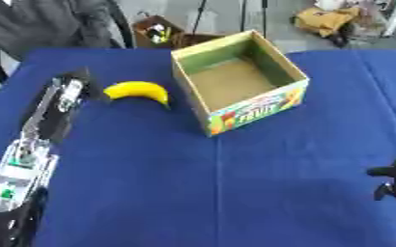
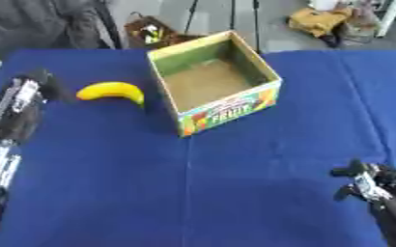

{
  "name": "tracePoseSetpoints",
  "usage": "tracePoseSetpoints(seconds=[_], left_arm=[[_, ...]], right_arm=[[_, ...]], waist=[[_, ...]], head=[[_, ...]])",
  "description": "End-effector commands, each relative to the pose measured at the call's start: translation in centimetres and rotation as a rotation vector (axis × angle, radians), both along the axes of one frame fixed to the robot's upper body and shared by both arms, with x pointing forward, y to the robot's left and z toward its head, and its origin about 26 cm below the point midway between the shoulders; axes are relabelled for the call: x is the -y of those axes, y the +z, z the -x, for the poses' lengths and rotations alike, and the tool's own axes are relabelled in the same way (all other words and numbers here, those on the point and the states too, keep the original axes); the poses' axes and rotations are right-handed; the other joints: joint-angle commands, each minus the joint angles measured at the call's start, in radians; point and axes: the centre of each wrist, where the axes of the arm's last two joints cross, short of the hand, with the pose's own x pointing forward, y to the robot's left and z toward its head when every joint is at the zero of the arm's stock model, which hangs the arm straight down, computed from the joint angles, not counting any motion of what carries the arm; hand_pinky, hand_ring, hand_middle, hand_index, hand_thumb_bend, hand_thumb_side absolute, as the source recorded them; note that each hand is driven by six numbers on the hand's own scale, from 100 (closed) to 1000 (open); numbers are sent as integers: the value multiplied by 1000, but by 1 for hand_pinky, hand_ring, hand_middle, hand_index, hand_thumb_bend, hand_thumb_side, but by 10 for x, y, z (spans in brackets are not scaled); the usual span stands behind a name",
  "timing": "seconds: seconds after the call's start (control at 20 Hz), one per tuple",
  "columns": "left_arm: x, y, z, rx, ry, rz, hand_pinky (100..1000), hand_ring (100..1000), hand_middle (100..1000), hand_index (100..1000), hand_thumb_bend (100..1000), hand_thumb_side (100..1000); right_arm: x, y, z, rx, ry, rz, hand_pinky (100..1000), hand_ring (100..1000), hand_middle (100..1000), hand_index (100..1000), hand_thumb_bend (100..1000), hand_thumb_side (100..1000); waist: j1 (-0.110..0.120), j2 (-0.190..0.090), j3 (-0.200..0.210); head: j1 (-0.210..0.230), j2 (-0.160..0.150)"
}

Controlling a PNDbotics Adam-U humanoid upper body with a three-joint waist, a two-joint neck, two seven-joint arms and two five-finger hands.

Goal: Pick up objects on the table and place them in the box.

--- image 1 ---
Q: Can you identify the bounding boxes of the brown cardboard box with items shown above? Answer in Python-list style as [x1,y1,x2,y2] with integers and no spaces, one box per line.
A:
[130,14,227,50]

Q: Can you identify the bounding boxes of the black tripod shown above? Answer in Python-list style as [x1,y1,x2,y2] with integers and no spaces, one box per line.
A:
[189,0,271,39]

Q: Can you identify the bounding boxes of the cardboard box with green inside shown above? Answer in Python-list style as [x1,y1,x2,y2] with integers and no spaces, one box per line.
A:
[169,29,312,137]

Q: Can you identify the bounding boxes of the black chair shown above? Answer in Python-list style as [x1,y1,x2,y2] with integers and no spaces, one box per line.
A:
[0,0,137,85]

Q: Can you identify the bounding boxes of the yellow toy banana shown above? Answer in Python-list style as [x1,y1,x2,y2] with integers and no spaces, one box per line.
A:
[101,80,171,109]

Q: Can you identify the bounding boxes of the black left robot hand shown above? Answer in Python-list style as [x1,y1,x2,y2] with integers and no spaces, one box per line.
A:
[16,67,103,145]

